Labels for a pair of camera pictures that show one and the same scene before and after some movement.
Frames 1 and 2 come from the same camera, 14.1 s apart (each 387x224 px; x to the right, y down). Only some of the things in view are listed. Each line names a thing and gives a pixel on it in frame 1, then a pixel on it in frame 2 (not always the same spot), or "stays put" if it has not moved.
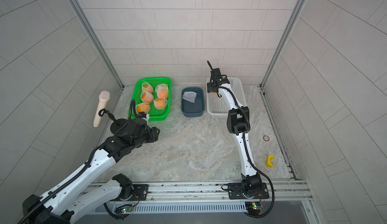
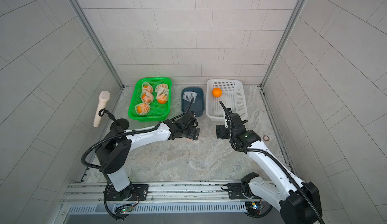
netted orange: (142, 107) stays put
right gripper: (212, 85) → (220, 129)
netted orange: (146, 96) stays put
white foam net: (190, 96) stays put
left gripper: (154, 134) → (193, 135)
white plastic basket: (216, 106) stays put
